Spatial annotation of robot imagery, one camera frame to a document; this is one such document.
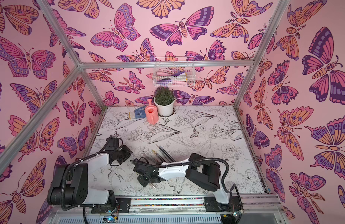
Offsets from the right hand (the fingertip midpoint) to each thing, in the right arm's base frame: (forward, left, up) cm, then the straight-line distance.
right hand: (141, 176), depth 84 cm
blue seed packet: (+51, +10, 0) cm, 52 cm away
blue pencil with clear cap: (+13, -8, -1) cm, 15 cm away
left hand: (+16, +8, 0) cm, 18 cm away
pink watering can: (+42, -2, +10) cm, 43 cm away
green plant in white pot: (+50, -11, +17) cm, 54 cm away
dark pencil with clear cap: (+20, -10, -1) cm, 22 cm away
